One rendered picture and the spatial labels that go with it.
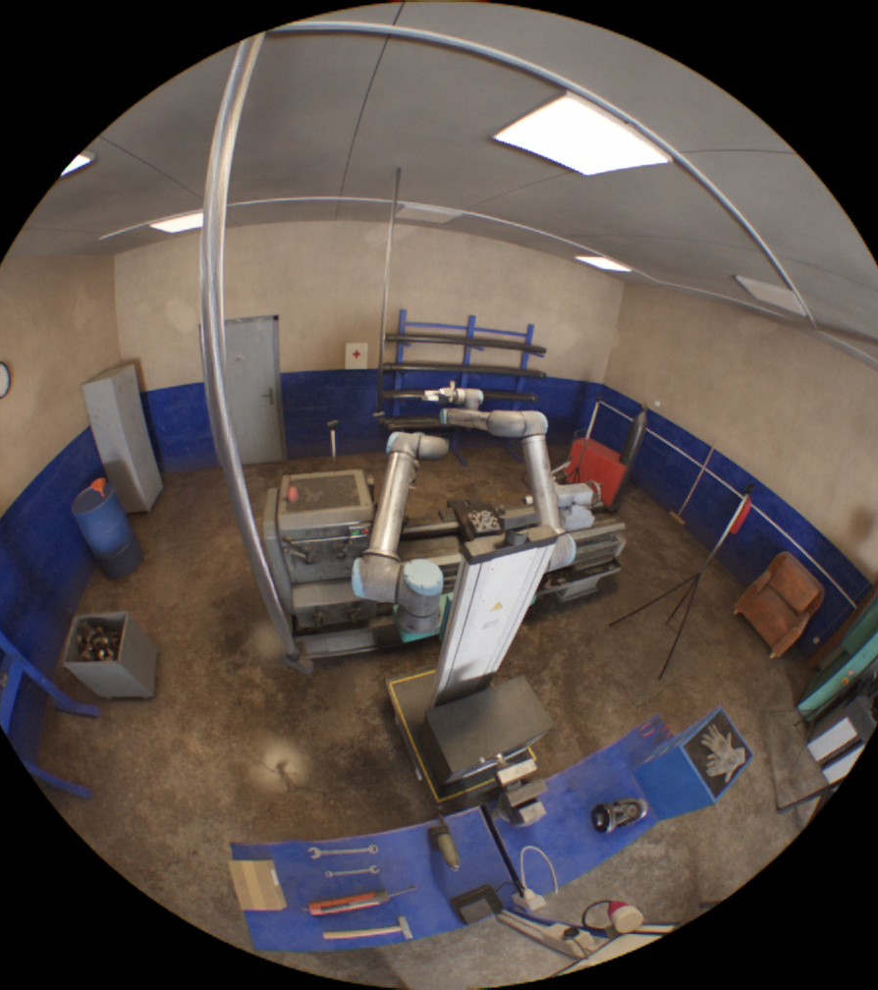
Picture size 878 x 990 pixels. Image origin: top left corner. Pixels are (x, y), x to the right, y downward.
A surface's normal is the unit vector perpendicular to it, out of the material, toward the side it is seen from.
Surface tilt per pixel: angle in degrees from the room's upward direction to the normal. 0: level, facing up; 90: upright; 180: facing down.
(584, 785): 0
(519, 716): 0
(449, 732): 0
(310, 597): 32
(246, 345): 90
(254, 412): 90
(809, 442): 90
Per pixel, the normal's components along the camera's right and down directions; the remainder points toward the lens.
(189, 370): 0.31, 0.55
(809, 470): -0.94, 0.09
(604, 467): -0.78, 0.27
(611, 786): 0.11, -0.83
